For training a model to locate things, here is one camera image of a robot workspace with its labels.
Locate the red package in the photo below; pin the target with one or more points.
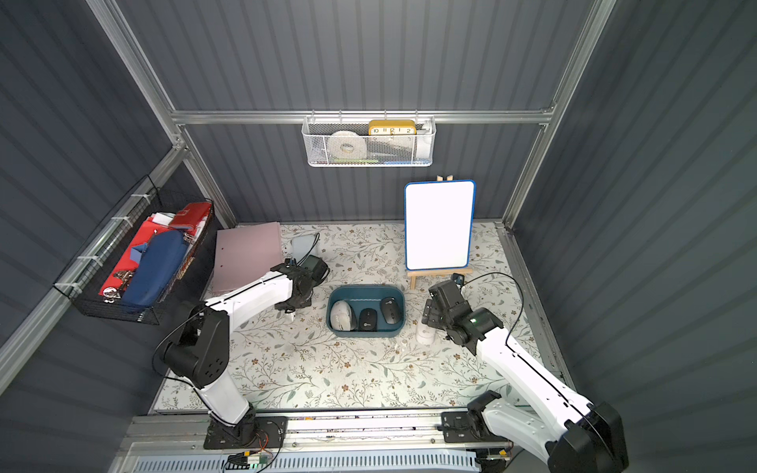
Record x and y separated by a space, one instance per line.
192 220

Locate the yellow clock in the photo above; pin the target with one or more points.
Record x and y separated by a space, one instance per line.
392 127

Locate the blue framed whiteboard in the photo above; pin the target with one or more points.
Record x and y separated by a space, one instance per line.
439 225

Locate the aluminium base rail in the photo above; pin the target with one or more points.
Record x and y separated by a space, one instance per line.
376 440

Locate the navy blue pouch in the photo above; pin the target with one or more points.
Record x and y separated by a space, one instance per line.
158 265

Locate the floral table mat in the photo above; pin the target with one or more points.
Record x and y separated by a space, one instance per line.
290 362

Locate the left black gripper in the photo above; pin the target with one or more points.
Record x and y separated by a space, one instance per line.
299 293

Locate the beige white mouse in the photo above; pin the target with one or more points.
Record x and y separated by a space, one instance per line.
341 317

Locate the pink folder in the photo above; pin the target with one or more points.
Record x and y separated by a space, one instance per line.
243 255

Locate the white wire basket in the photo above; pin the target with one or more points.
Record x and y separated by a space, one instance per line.
384 151

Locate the light blue case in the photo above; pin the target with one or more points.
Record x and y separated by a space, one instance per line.
304 245

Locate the wooden easel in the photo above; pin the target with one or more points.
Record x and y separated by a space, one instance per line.
440 273

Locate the black wire basket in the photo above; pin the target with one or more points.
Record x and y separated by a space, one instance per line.
83 287

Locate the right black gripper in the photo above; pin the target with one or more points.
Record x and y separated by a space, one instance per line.
439 307

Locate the white tape roll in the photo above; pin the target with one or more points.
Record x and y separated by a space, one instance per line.
347 146

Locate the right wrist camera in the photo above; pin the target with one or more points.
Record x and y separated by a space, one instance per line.
458 278

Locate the teal storage box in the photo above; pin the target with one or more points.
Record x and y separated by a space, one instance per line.
363 296

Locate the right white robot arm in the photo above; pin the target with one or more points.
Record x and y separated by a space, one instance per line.
566 431

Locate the dark grey mouse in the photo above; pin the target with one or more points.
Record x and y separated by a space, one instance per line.
391 310

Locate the black mouse with logo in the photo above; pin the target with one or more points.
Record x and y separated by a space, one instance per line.
368 320

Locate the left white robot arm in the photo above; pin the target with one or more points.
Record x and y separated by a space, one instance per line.
198 351

